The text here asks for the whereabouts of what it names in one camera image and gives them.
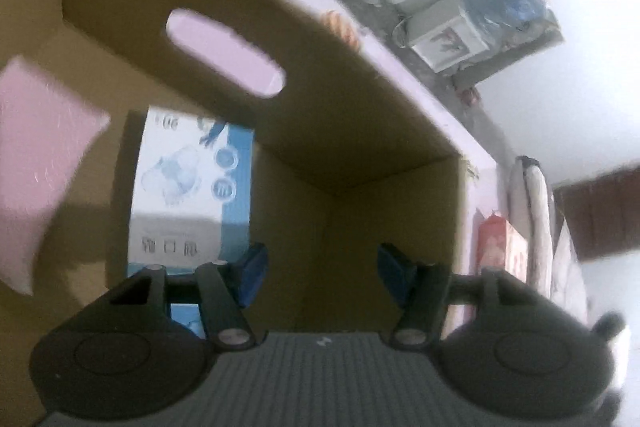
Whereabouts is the red white wet wipes packet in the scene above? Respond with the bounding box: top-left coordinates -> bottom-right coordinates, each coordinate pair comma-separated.
477,212 -> 528,288

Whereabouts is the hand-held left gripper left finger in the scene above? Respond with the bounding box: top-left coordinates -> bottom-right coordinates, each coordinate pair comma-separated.
85,243 -> 271,353

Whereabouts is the white blue face mask box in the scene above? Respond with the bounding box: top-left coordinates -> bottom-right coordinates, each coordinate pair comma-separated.
127,107 -> 256,338

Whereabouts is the pale striped cloth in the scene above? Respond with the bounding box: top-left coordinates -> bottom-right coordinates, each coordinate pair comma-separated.
550,217 -> 588,323

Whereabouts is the pink soft packet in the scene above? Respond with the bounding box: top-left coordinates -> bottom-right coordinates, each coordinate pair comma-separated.
0,57 -> 111,295

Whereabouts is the brown cardboard box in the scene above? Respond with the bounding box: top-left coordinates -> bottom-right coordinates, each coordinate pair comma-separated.
0,0 -> 476,427

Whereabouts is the dark brown door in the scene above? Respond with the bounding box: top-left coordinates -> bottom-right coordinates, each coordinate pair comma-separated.
552,167 -> 640,263

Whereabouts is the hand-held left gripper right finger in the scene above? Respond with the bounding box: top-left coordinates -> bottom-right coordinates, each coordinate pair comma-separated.
377,243 -> 566,350

